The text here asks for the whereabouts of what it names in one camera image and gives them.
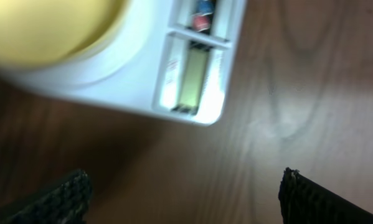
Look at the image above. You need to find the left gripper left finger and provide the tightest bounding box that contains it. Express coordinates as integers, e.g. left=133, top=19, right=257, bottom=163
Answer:
left=0, top=169, right=93, bottom=224

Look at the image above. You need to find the pale yellow bowl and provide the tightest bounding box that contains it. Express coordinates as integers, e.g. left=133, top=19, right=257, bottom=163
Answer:
left=0, top=0, right=131, bottom=67

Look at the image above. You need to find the white digital kitchen scale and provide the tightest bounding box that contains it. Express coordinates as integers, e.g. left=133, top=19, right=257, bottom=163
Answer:
left=0, top=0, right=246, bottom=126

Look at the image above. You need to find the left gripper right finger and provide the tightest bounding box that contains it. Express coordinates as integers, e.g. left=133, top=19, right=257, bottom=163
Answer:
left=278, top=167, right=373, bottom=224

